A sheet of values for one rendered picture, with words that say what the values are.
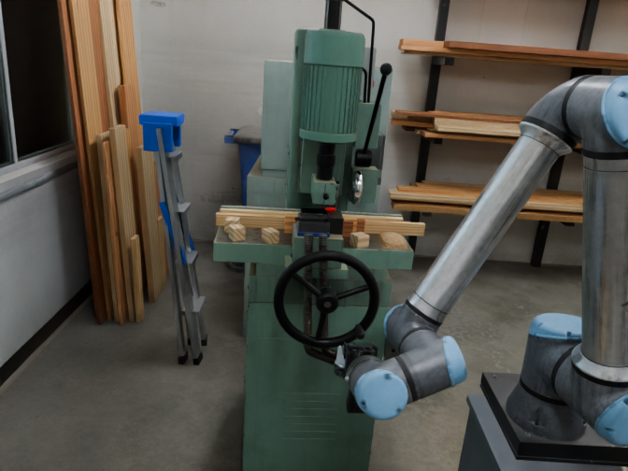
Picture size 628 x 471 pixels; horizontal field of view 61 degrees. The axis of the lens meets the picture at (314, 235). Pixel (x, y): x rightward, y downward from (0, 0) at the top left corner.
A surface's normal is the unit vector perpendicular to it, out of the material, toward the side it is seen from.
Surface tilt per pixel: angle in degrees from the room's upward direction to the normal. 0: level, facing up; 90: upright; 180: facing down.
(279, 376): 90
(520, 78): 90
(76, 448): 0
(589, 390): 102
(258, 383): 90
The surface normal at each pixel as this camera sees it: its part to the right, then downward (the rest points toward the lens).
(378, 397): 0.00, 0.00
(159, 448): 0.07, -0.95
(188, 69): -0.01, 0.32
